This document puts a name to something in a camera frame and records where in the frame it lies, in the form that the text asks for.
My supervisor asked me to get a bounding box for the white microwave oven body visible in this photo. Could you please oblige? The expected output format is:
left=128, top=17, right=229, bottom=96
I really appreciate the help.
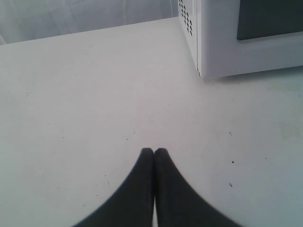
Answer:
left=177, top=0, right=200, bottom=75

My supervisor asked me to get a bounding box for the white microwave door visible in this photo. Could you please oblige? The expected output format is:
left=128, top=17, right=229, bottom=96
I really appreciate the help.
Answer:
left=197, top=0, right=303, bottom=78

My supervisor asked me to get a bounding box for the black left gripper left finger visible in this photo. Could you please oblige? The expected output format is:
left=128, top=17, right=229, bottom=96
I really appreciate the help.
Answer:
left=76, top=148, right=154, bottom=227

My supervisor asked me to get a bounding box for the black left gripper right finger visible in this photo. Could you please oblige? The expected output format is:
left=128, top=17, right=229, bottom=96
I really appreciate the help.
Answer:
left=154, top=148, right=239, bottom=227

